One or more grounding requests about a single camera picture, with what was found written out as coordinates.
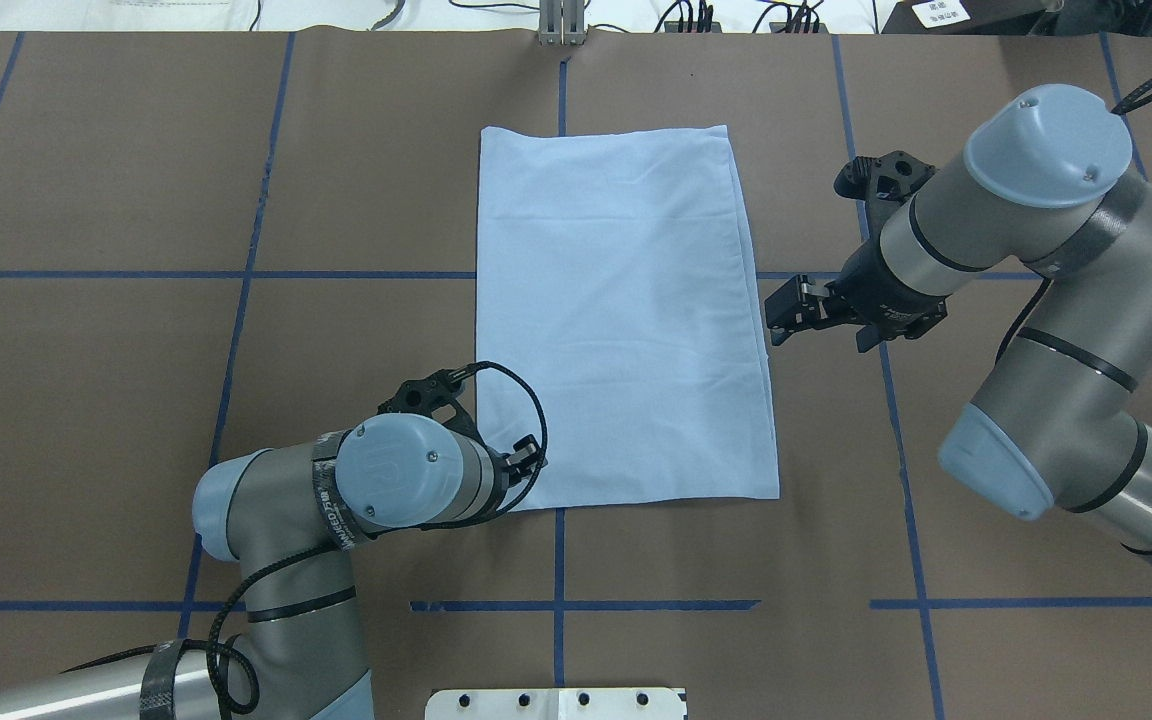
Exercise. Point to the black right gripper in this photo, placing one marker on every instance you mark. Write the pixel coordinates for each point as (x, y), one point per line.
(881, 287)

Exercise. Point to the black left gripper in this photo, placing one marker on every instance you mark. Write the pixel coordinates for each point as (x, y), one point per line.
(526, 453)

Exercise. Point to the light blue t-shirt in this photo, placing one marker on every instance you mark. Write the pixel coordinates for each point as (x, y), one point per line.
(616, 275)

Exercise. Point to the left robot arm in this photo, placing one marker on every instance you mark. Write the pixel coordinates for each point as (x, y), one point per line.
(288, 642)

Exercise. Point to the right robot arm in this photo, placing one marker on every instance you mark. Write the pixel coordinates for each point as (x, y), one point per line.
(1048, 181)

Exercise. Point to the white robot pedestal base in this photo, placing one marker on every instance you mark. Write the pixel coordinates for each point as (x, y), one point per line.
(559, 703)

